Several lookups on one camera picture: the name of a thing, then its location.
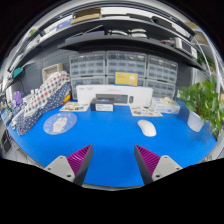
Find grey drawer cabinet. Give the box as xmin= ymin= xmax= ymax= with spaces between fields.
xmin=69 ymin=51 xmax=105 ymax=98
xmin=146 ymin=55 xmax=178 ymax=98
xmin=106 ymin=51 xmax=147 ymax=86

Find black lower shelf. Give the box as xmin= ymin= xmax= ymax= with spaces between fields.
xmin=58 ymin=36 xmax=204 ymax=71

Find white tissue box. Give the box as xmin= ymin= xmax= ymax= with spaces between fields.
xmin=151 ymin=97 xmax=180 ymax=114

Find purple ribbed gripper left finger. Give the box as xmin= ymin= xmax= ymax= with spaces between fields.
xmin=44 ymin=145 xmax=93 ymax=186

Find white keyboard box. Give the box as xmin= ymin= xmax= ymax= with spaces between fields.
xmin=76 ymin=85 xmax=153 ymax=106

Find grey drawer cabinet right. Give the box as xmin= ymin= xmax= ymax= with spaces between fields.
xmin=146 ymin=55 xmax=178 ymax=98

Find yellow card box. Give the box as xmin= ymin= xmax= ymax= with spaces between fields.
xmin=115 ymin=72 xmax=138 ymax=86

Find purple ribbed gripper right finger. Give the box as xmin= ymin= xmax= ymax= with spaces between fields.
xmin=134 ymin=145 xmax=182 ymax=185

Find brown cardboard box on shelf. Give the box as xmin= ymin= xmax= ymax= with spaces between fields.
xmin=71 ymin=8 xmax=102 ymax=24

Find small black box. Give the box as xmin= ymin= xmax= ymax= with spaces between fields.
xmin=90 ymin=98 xmax=114 ymax=112

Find left illustrated card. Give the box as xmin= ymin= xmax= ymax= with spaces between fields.
xmin=61 ymin=102 xmax=89 ymax=112

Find checkered and dotted cloth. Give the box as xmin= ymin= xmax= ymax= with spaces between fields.
xmin=16 ymin=71 xmax=71 ymax=135

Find blue desk mat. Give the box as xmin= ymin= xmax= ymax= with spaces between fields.
xmin=9 ymin=106 xmax=216 ymax=187

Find white basket crate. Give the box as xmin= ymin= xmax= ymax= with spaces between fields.
xmin=42 ymin=63 xmax=63 ymax=81

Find white computer mouse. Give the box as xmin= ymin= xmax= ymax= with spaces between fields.
xmin=137 ymin=120 xmax=157 ymax=137

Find grey drawer cabinet middle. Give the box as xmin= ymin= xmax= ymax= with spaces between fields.
xmin=106 ymin=51 xmax=147 ymax=86

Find purple toy figure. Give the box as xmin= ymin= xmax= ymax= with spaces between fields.
xmin=13 ymin=91 xmax=23 ymax=106

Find white plant pot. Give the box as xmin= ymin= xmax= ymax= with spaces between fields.
xmin=187 ymin=111 xmax=204 ymax=132

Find grey drawer cabinet left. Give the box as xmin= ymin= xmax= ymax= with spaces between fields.
xmin=69 ymin=51 xmax=105 ymax=98

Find green potted plant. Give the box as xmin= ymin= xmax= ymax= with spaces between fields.
xmin=180 ymin=75 xmax=224 ymax=138

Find right illustrated card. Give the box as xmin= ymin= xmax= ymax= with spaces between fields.
xmin=130 ymin=107 xmax=162 ymax=117

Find illustrated card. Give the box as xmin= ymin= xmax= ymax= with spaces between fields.
xmin=130 ymin=107 xmax=162 ymax=117
xmin=61 ymin=102 xmax=89 ymax=112

